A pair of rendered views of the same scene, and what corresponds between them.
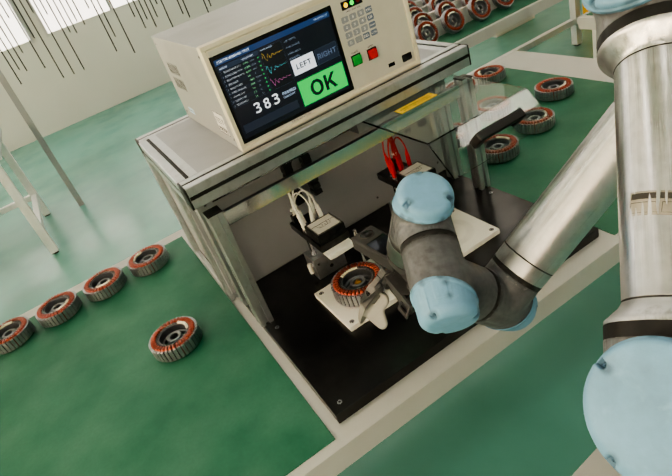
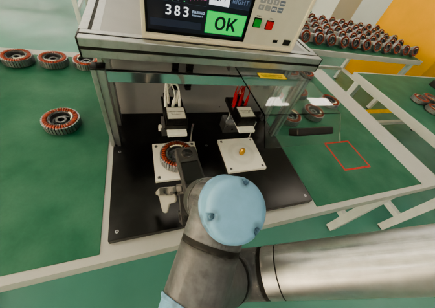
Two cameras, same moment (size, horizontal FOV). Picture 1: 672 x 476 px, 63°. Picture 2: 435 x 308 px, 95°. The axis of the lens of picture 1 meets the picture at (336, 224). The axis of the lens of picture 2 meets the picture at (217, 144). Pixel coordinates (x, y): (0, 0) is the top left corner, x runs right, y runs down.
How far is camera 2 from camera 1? 0.52 m
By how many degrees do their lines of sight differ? 18
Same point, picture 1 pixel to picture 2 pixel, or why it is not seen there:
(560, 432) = not seen: hidden behind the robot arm
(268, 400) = (82, 198)
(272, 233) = (151, 94)
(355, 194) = (209, 99)
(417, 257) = (188, 271)
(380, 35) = (281, 15)
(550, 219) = (323, 280)
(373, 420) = (129, 253)
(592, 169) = (395, 277)
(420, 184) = (238, 200)
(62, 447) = not seen: outside the picture
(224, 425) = (45, 200)
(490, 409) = not seen: hidden behind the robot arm
